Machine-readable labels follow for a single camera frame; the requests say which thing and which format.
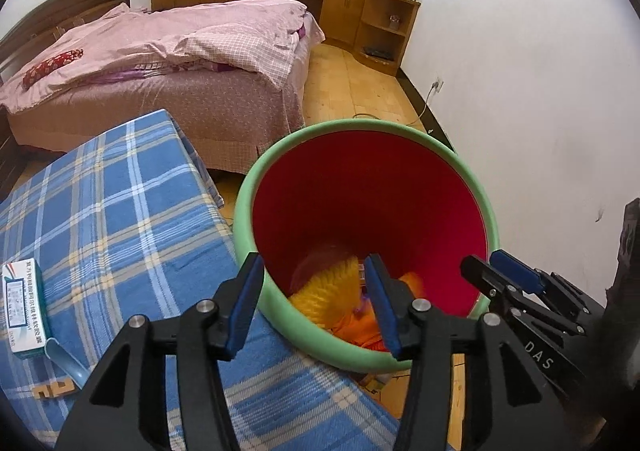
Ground blue plastic scoop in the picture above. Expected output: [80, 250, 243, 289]
[44, 338, 88, 389]

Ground wooden desk cabinet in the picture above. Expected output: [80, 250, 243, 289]
[150, 0, 422, 77]

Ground person's right forearm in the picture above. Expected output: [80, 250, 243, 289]
[605, 198, 640, 324]

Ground white and green medicine box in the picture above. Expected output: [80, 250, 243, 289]
[0, 258, 51, 359]

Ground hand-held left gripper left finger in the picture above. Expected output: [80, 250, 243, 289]
[55, 253, 266, 451]

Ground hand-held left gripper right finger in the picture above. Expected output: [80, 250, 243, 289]
[364, 253, 576, 451]

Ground orange-yellow bag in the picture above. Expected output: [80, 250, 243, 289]
[397, 271, 426, 303]

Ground pink duvet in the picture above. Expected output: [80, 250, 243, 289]
[0, 0, 308, 114]

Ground red patterned pillow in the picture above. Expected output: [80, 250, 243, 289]
[22, 48, 83, 89]

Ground red bin with green rim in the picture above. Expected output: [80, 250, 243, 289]
[234, 120, 501, 374]

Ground orange plastic bag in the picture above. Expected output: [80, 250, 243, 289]
[330, 310, 396, 352]

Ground colourful wrapper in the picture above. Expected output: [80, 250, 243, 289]
[357, 371, 396, 394]

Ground small wooden piece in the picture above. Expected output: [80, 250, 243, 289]
[31, 378, 76, 402]

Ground wooden bed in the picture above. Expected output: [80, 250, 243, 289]
[0, 0, 326, 172]

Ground orange-yellow items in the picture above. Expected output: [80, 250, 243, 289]
[287, 258, 363, 327]

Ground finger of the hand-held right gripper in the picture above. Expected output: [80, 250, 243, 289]
[489, 250, 596, 319]
[460, 255, 586, 337]

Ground blue plaid cloth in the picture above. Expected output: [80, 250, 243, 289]
[0, 110, 451, 451]

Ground white power cable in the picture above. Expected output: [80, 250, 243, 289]
[352, 90, 441, 132]

